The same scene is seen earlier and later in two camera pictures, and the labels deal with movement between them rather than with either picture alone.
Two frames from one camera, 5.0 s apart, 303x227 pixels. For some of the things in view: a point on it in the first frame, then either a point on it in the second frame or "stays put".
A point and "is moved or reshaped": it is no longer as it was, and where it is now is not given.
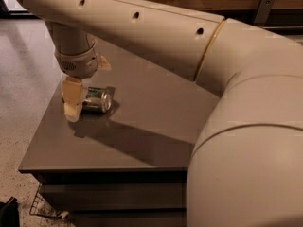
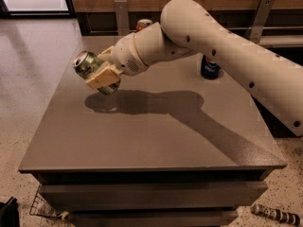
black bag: x=9 y=213 stays put
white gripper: x=77 y=65 -> x=125 y=57
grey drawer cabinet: x=129 y=165 stays put
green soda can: x=98 y=99 is moved or reshaped
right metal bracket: x=262 y=12 stays put
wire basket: x=41 y=206 stays put
